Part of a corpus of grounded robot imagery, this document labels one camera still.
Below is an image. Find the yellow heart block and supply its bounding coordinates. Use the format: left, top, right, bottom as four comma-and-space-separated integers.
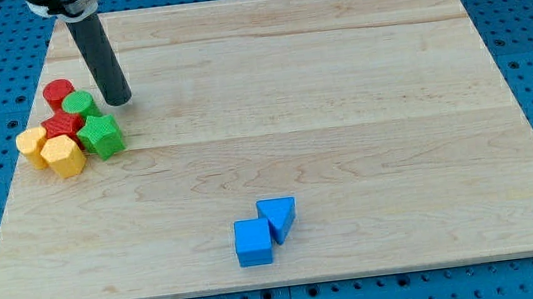
15, 127, 48, 170

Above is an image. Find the light wooden board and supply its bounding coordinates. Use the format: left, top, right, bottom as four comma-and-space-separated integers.
0, 0, 533, 299

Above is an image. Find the green cylinder block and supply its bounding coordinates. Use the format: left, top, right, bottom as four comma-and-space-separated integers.
61, 90, 102, 119

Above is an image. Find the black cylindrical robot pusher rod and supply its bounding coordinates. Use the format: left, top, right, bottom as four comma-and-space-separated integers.
67, 13, 132, 107

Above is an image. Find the yellow hexagon block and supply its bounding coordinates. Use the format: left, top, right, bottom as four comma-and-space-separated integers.
40, 135, 87, 179

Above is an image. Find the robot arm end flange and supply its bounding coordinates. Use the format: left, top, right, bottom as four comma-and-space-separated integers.
24, 0, 100, 23

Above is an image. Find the red cylinder block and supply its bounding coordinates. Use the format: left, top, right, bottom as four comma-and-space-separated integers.
42, 78, 75, 111

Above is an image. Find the blue triangle block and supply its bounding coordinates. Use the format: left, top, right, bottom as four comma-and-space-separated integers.
256, 196, 296, 245

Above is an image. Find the red star block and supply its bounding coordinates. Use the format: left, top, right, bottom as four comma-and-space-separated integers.
41, 109, 85, 149

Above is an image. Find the blue cube block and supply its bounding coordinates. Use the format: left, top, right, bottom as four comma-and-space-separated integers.
233, 218, 274, 268

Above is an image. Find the green star block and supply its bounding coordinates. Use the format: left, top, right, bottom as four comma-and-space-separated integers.
76, 114, 126, 161

